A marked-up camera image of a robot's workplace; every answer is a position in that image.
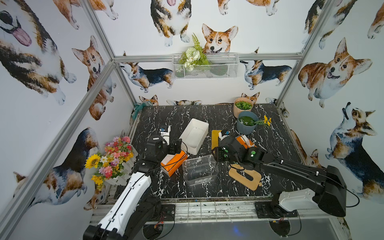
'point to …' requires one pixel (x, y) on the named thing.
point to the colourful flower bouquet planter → (113, 164)
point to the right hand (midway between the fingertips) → (216, 146)
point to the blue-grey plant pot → (246, 122)
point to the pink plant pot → (242, 104)
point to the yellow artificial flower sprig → (264, 121)
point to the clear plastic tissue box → (200, 170)
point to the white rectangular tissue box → (193, 135)
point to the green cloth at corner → (138, 106)
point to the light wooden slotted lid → (252, 185)
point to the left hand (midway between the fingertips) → (172, 135)
